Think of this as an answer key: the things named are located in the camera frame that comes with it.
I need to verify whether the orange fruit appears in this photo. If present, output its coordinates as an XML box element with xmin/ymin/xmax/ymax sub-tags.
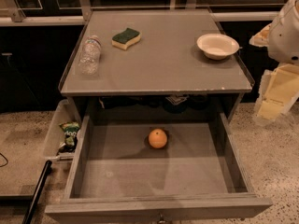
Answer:
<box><xmin>148</xmin><ymin>129</ymin><xmax>167</xmax><ymax>148</ymax></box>

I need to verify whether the metal drawer handle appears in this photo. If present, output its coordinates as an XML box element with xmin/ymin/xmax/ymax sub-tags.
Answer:
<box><xmin>157</xmin><ymin>214</ymin><xmax>166</xmax><ymax>224</ymax></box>

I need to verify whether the open grey top drawer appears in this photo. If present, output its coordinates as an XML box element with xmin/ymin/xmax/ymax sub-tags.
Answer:
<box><xmin>46</xmin><ymin>99</ymin><xmax>272</xmax><ymax>224</ymax></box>

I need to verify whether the white bowl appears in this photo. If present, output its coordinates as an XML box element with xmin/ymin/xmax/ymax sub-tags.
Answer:
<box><xmin>196</xmin><ymin>34</ymin><xmax>239</xmax><ymax>61</ymax></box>

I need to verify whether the grey cabinet counter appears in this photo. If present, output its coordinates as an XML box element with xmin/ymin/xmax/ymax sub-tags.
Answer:
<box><xmin>58</xmin><ymin>8</ymin><xmax>255</xmax><ymax>123</ymax></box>

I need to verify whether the clear plastic water bottle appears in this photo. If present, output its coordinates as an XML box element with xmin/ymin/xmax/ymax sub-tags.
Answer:
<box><xmin>78</xmin><ymin>35</ymin><xmax>102</xmax><ymax>76</ymax></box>

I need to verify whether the green snack bag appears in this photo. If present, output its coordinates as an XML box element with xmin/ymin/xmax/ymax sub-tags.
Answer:
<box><xmin>59</xmin><ymin>121</ymin><xmax>80</xmax><ymax>150</ymax></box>

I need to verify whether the clear plastic bin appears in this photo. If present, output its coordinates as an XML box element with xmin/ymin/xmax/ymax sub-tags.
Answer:
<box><xmin>43</xmin><ymin>100</ymin><xmax>80</xmax><ymax>161</ymax></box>

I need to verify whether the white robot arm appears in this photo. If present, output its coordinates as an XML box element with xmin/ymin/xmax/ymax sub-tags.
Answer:
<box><xmin>249</xmin><ymin>0</ymin><xmax>299</xmax><ymax>125</ymax></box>

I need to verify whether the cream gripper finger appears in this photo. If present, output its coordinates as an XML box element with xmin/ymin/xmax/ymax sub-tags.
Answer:
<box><xmin>249</xmin><ymin>24</ymin><xmax>270</xmax><ymax>47</ymax></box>
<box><xmin>254</xmin><ymin>63</ymin><xmax>299</xmax><ymax>121</ymax></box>

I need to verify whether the black floor cable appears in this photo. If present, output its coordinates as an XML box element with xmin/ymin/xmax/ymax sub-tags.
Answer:
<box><xmin>0</xmin><ymin>152</ymin><xmax>9</xmax><ymax>168</ymax></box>

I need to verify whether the black pole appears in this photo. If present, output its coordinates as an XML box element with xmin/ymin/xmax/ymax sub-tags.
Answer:
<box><xmin>22</xmin><ymin>160</ymin><xmax>52</xmax><ymax>224</ymax></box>

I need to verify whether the metal window railing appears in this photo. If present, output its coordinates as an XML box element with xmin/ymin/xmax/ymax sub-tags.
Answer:
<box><xmin>1</xmin><ymin>0</ymin><xmax>288</xmax><ymax>23</ymax></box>

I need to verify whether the green and yellow sponge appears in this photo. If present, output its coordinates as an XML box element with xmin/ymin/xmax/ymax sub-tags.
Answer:
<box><xmin>112</xmin><ymin>28</ymin><xmax>141</xmax><ymax>50</ymax></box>

